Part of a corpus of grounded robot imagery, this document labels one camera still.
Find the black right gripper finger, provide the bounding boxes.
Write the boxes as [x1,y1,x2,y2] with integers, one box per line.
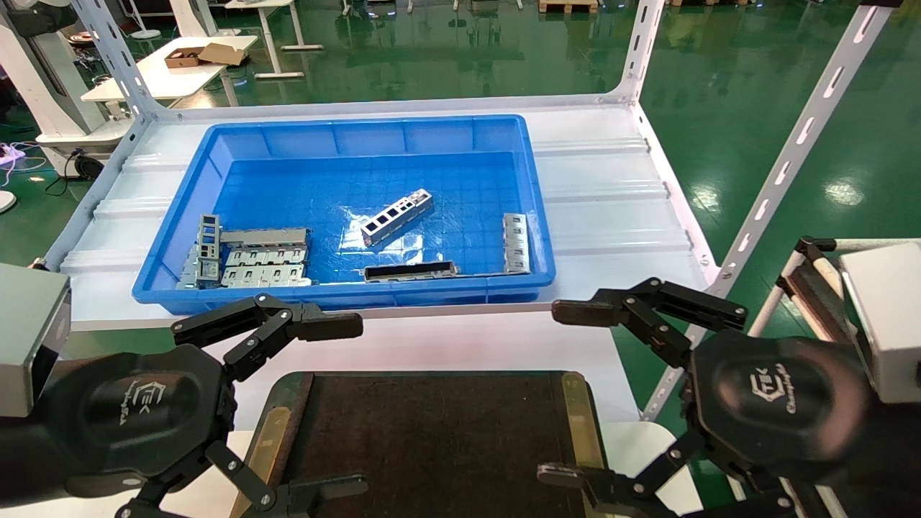
[535,430,793,518]
[552,276,750,368]

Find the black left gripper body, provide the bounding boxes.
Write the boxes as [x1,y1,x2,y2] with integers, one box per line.
[40,345,238,497]

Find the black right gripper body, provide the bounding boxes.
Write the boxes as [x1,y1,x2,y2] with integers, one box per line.
[686,337,876,481]

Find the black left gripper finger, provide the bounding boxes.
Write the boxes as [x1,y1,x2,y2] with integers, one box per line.
[117,440,370,518]
[171,291,365,383]

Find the silver bracket with square holes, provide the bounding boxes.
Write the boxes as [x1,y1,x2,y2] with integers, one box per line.
[360,188,435,248]

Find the black container tray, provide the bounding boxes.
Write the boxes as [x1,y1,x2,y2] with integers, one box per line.
[229,370,614,518]

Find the white metal shelf rack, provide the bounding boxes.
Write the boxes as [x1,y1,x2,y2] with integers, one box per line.
[43,0,904,422]

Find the clear plastic film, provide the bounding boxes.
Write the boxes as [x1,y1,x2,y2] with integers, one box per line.
[337,207,427,254]

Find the blue plastic bin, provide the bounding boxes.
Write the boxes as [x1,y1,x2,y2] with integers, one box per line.
[132,114,557,315]

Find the white work table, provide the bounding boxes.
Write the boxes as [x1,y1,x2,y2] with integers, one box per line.
[80,35,259,106]

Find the open cardboard box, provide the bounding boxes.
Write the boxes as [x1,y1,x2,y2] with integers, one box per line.
[163,42,250,70]

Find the white table with T-legs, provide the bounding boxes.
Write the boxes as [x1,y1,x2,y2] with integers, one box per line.
[224,0,325,79]

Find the long plain grey bracket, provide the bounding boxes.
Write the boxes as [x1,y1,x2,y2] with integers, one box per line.
[219,227,312,250]

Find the small grey leaning bracket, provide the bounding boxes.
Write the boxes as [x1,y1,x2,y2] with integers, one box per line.
[176,243,203,291]

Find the upright grey slotted bracket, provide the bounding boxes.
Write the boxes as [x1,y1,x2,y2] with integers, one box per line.
[196,213,222,282]

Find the white tube trolley frame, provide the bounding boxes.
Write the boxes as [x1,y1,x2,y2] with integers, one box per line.
[748,235,876,347]

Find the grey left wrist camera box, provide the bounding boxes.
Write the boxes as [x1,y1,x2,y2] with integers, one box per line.
[0,263,71,419]

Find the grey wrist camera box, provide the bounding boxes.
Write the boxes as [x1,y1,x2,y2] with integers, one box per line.
[0,263,71,419]
[840,242,921,404]

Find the dark long metal bracket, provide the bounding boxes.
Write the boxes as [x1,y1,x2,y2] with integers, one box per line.
[363,260,460,283]

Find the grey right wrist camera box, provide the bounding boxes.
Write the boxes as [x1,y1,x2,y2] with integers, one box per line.
[840,242,921,404]

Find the short silver slotted bracket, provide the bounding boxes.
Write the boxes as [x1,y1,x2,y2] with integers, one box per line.
[502,212,532,276]

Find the black cable reel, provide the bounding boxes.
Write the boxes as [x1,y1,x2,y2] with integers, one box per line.
[66,147,106,181]

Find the loose floor cables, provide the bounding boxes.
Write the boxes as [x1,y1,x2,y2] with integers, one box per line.
[0,141,45,175]

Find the white machine pedestal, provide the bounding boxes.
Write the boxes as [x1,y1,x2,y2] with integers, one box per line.
[0,0,135,146]

